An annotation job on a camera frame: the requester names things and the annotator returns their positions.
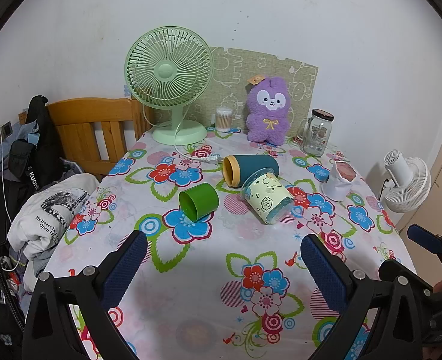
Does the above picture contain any green desk fan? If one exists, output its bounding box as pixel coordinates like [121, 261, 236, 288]
[124, 26, 214, 146]

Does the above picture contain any white charging cable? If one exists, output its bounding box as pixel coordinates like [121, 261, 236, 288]
[0, 130, 22, 271]

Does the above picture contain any white fan power cable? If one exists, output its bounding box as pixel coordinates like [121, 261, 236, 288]
[142, 99, 224, 167]

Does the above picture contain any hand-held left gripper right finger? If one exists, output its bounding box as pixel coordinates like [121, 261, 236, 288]
[301, 233, 434, 360]

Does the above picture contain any cotton swab container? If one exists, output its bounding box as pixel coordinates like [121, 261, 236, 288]
[215, 107, 233, 133]

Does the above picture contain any white fan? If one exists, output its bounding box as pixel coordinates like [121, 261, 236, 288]
[378, 149, 432, 217]

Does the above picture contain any white printed shirt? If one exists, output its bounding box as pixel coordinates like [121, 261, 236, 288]
[7, 173, 101, 262]

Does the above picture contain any black bag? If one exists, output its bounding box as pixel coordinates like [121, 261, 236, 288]
[8, 95, 67, 193]

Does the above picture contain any white paper cup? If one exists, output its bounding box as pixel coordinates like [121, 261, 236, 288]
[321, 160, 358, 202]

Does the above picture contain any clear cup with yellow sleeve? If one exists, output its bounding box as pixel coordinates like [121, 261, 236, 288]
[241, 170, 295, 226]

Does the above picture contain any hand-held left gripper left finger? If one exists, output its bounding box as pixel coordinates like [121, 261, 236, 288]
[22, 230, 149, 360]

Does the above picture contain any glass jar with handle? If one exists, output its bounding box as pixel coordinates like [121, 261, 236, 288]
[298, 108, 336, 157]

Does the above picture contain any blue cloth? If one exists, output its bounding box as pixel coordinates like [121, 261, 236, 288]
[16, 121, 42, 148]

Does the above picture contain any wooden headboard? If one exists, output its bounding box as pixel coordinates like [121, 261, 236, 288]
[47, 96, 155, 181]

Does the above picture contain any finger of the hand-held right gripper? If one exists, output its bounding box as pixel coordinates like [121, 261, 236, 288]
[379, 258, 434, 298]
[407, 224, 442, 255]

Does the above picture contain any green plastic cup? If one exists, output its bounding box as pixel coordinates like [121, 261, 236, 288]
[178, 182, 220, 221]

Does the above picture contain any floral tablecloth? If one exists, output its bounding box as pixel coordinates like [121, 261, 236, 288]
[42, 125, 419, 360]

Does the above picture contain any beige printed board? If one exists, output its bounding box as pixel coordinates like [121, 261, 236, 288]
[196, 46, 319, 138]

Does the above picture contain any dark teal cup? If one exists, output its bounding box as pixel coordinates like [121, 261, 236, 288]
[222, 154, 280, 188]

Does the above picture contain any purple plush toy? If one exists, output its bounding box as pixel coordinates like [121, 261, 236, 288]
[245, 75, 293, 147]

